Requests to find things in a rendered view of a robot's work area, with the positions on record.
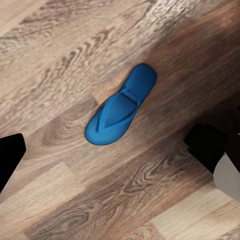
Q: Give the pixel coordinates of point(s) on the sandal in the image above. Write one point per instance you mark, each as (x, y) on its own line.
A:
(113, 119)

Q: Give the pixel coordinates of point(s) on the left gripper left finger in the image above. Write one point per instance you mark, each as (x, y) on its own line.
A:
(12, 149)

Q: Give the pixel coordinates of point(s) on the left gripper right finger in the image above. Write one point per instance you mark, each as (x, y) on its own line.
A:
(232, 149)

